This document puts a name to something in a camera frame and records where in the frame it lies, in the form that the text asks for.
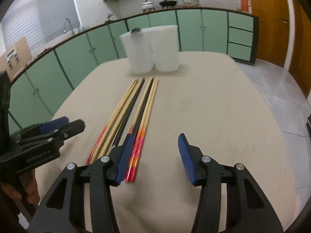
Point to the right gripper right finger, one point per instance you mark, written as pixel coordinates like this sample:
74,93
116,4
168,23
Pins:
248,208

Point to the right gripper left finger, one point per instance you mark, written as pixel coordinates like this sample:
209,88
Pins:
62,208

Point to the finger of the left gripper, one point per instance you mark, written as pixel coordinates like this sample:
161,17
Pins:
54,124

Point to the red patterned bamboo chopstick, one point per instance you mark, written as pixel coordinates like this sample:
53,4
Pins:
119,107

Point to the orange red floral chopstick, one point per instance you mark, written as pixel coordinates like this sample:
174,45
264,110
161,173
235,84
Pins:
145,135

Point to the chrome kitchen faucet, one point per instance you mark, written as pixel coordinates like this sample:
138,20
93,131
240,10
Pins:
66,23

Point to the green lower kitchen cabinets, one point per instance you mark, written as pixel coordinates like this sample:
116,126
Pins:
46,82

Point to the left hand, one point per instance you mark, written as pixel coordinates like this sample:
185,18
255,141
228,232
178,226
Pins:
30,186

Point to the cardboard box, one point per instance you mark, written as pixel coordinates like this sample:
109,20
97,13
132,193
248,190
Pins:
15,59

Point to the red brown tipped chopstick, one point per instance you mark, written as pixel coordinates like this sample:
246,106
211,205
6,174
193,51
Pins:
136,118

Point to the black chopstick gold band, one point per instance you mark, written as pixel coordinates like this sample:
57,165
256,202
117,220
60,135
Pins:
127,115

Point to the window blinds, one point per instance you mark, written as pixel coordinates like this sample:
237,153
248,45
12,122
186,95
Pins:
40,21

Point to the white two-compartment utensil holder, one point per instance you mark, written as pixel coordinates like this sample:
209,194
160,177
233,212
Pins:
152,48

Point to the wooden door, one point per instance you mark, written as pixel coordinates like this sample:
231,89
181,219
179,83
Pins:
273,30
300,64

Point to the white cooking pot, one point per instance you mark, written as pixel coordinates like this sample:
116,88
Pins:
147,6

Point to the black wok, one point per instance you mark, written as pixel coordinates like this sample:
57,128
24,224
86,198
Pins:
168,3

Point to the orange thermos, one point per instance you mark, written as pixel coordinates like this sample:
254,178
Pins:
245,5

